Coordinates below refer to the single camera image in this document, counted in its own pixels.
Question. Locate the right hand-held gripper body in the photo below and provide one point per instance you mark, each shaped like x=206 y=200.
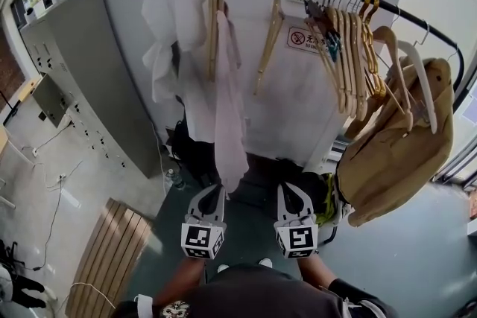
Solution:
x=298 y=238

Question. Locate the person's white shoe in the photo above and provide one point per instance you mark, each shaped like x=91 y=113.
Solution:
x=223 y=267
x=266 y=263

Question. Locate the no smoking sign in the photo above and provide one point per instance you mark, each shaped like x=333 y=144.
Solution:
x=303 y=38

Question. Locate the person's right forearm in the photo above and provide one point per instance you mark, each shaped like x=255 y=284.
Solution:
x=316 y=270

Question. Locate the person's dark shirt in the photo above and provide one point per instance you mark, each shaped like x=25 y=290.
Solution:
x=261 y=294

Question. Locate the beige thick wooden hanger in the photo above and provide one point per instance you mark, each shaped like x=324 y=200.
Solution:
x=395 y=52

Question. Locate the wooden desk with black legs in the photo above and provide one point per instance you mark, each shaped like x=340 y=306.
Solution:
x=30 y=87

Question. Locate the gold metal hanger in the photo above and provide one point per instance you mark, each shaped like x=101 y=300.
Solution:
x=378 y=83
x=368 y=48

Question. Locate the person's left forearm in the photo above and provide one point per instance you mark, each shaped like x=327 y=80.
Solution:
x=179 y=279

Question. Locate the grey metal locker cabinet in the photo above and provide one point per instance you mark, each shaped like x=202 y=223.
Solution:
x=97 y=70

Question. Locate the white fleece garment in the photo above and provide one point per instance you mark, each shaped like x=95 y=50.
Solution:
x=171 y=11

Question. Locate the blue clip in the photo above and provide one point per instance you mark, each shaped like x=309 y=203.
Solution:
x=333 y=46

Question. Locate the khaki jacket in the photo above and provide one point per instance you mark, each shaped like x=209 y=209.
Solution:
x=395 y=160

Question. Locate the light wooden hanger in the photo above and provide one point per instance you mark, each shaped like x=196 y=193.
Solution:
x=269 y=44

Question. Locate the clear water bottle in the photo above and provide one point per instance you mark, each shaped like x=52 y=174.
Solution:
x=174 y=179

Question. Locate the small white device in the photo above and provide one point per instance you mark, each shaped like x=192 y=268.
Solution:
x=31 y=15

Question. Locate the black bag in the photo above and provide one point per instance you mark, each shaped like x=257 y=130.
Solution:
x=190 y=156

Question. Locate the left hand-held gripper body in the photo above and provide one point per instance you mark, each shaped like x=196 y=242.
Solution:
x=201 y=238

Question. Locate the bare wooden hanger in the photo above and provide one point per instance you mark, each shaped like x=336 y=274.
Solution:
x=211 y=37

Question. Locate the row of wooden hangers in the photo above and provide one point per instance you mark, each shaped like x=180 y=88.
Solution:
x=350 y=67

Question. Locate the yellow and white bag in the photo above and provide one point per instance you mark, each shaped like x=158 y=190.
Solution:
x=329 y=201

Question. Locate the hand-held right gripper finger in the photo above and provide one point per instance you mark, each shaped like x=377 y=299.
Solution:
x=283 y=203
x=306 y=205

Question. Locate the pale pink garment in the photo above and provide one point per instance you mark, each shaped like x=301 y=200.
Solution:
x=229 y=104

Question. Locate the wooden hanger with pink garment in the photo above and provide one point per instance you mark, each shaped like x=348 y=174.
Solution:
x=220 y=2

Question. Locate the wooden slat bench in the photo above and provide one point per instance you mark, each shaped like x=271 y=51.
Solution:
x=112 y=253

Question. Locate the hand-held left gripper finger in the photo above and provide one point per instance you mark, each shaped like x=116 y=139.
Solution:
x=194 y=203
x=223 y=205

